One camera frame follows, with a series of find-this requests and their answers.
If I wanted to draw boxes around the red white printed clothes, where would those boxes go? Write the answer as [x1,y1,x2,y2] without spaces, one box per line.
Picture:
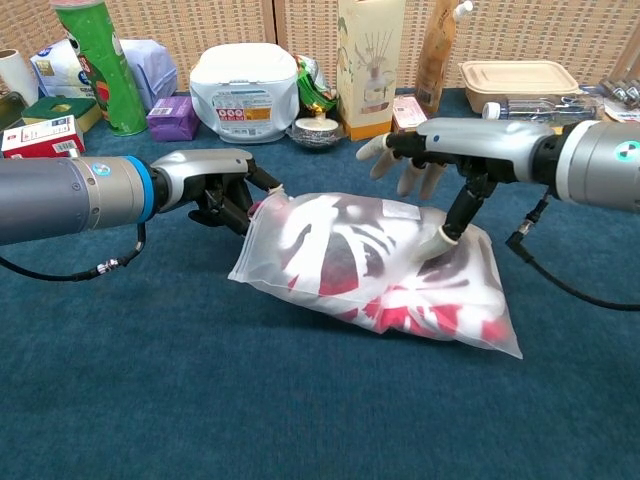
[249,193,509,346]

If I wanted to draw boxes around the black left hand cable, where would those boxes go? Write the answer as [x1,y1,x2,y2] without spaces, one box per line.
[0,222,149,284]

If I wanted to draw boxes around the green chips can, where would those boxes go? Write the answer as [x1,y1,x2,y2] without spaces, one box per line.
[49,0,149,137]

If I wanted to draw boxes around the brown spout pouch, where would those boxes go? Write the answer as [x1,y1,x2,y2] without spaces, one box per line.
[415,0,474,117]

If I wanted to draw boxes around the green snack packet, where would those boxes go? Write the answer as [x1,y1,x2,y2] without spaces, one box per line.
[292,53,339,121]

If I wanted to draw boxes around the green gold tissue box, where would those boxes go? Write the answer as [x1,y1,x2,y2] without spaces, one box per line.
[21,95,104,134]

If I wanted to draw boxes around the tall orange cream box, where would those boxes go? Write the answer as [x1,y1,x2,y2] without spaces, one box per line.
[335,0,407,143]

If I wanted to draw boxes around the pink small pack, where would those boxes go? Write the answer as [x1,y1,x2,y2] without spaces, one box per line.
[391,95,429,135]

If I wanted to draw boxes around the blue table carpet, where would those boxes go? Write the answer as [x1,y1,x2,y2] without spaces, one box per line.
[0,87,640,480]

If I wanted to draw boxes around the white cardboard tube roll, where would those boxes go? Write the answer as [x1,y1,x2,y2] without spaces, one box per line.
[0,48,40,107]

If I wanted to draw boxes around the beige lidded food container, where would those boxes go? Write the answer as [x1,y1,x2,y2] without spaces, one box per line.
[458,59,581,109]

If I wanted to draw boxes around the white blue tissue pack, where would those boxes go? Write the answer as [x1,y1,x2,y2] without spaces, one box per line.
[29,38,179,114]

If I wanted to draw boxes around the red white carton box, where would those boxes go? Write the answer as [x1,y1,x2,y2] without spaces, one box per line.
[0,114,86,160]

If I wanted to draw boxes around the translucent zip bag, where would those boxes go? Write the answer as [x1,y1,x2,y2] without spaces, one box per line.
[228,192,524,360]

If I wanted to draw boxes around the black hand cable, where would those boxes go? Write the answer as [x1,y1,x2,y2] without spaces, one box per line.
[505,192,640,311]
[0,222,149,284]

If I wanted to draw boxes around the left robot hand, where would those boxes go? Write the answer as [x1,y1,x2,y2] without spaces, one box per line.
[149,148,286,237]

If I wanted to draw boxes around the patterned cup with white lid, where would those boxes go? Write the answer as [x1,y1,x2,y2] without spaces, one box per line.
[291,115,346,151]

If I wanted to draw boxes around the woven folding screen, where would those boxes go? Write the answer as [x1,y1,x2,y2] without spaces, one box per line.
[0,0,640,96]

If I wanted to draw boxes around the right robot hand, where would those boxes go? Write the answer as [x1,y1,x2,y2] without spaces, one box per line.
[355,117,556,264]

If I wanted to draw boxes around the black right hand cable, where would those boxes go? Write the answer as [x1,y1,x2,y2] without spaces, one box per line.
[505,192,640,311]

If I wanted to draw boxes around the white wet wipes tub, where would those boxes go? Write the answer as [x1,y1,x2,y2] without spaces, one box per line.
[188,42,301,145]

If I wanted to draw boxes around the clear plastic water bottle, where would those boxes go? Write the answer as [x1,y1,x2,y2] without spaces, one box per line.
[482,94,606,124]

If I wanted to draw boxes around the purple small box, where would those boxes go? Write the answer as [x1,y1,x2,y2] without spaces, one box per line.
[146,95,201,143]

